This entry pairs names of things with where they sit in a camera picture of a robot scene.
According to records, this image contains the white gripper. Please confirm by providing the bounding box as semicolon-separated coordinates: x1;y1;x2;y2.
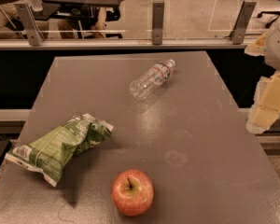
245;17;280;134

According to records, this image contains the green jalapeno chip bag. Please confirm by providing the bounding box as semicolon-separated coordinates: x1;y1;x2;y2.
5;114;113;187

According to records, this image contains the clear plastic water bottle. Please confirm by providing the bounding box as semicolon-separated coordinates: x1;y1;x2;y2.
130;59;175;101

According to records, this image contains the red apple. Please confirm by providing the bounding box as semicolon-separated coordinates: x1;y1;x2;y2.
111;169;154;217

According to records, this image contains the glass barrier panel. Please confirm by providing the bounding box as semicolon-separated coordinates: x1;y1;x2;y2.
0;0;280;42

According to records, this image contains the seated person in khaki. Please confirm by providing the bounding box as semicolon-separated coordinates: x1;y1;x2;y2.
0;0;50;40

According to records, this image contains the right metal glass bracket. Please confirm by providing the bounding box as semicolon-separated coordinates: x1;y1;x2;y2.
230;1;256;45

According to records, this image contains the metal glass bracket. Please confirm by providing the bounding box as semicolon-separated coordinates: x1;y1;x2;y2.
151;1;164;45
15;3;44;46
230;1;256;45

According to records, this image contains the middle metal glass bracket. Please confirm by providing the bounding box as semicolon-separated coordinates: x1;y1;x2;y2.
151;1;164;45

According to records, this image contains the left metal glass bracket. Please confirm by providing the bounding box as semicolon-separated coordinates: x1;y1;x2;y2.
15;3;44;46

